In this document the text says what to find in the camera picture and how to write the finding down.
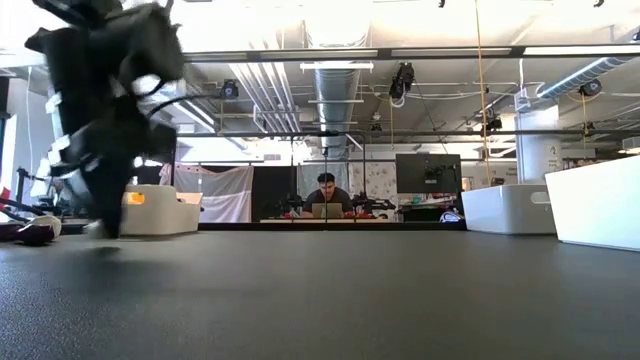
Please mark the black monitor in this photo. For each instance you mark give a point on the black monitor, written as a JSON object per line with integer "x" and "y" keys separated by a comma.
{"x": 415, "y": 175}

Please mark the silver ventilation duct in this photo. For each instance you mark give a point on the silver ventilation duct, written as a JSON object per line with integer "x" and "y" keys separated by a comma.
{"x": 336, "y": 90}

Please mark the light grey plastic basket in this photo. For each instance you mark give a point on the light grey plastic basket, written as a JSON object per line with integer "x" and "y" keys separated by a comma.
{"x": 500, "y": 215}

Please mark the white and blue object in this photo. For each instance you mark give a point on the white and blue object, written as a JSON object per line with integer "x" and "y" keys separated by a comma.
{"x": 452, "y": 217}

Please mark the black panel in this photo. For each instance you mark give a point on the black panel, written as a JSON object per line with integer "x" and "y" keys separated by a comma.
{"x": 270, "y": 185}

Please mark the white pillar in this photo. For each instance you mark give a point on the white pillar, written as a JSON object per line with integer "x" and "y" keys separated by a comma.
{"x": 537, "y": 150}

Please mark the long ceiling light fixture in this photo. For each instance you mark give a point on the long ceiling light fixture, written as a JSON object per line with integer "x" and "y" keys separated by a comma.
{"x": 335, "y": 65}

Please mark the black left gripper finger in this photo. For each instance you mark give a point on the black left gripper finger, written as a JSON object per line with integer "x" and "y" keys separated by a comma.
{"x": 102, "y": 200}
{"x": 124, "y": 195}

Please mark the black background frame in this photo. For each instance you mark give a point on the black background frame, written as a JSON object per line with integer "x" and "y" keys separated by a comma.
{"x": 250, "y": 134}

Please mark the grey curtain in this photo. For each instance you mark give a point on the grey curtain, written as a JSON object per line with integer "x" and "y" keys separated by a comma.
{"x": 305, "y": 180}

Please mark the grey laptop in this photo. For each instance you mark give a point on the grey laptop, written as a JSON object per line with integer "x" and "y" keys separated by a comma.
{"x": 335, "y": 210}

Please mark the background black robot arm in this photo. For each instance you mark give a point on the background black robot arm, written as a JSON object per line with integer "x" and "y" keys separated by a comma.
{"x": 295, "y": 205}
{"x": 370, "y": 204}

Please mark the white cloth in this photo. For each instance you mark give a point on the white cloth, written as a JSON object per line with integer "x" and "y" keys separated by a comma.
{"x": 225, "y": 195}

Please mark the short purple sweet potato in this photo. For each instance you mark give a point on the short purple sweet potato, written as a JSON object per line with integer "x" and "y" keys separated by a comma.
{"x": 35, "y": 235}

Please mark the cream plastic basket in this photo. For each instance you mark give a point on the cream plastic basket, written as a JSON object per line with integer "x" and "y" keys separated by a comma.
{"x": 165, "y": 215}

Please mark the grey flexible duct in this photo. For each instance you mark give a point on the grey flexible duct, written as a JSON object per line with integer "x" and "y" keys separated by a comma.
{"x": 580, "y": 75}

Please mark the black table mat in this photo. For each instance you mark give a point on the black table mat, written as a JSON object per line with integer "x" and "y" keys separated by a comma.
{"x": 320, "y": 300}

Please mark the white plastic basket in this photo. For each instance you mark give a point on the white plastic basket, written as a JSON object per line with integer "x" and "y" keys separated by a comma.
{"x": 595, "y": 210}

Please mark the person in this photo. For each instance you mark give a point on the person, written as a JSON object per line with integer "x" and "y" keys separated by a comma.
{"x": 335, "y": 197}

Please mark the patterned white sheet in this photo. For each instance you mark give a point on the patterned white sheet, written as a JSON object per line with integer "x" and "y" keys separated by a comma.
{"x": 380, "y": 180}

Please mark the red object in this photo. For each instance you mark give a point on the red object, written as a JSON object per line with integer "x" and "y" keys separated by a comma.
{"x": 4, "y": 197}

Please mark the black monitor stand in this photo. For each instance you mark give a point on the black monitor stand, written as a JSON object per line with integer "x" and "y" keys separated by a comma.
{"x": 21, "y": 185}

